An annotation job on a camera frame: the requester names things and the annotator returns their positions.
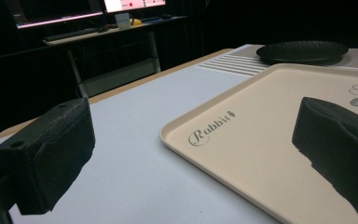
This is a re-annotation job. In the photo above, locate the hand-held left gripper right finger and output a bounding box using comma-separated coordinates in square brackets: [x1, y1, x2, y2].
[291, 96, 358, 217]

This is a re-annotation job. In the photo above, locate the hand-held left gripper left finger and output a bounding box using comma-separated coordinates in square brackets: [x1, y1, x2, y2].
[0, 97, 96, 216]

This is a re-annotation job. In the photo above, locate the beige printed plastic tray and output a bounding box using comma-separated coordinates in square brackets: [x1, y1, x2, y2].
[159, 63, 358, 224]

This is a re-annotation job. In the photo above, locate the white table mat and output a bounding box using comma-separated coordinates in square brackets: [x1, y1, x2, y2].
[0, 44, 358, 224]

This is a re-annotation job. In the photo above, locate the black round plate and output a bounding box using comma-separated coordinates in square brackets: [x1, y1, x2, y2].
[255, 40, 350, 66]

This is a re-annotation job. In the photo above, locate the black keyboard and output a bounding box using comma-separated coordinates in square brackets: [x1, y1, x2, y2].
[42, 27, 100, 43]

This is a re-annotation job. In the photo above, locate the desk with metal legs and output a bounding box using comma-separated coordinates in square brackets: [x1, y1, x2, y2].
[41, 15, 189, 99]

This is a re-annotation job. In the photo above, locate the computer monitor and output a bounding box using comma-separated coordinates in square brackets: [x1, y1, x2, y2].
[10, 0, 104, 30]
[103, 0, 167, 14]

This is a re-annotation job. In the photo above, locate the white small box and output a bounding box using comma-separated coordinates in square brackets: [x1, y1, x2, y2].
[115, 12, 131, 30]

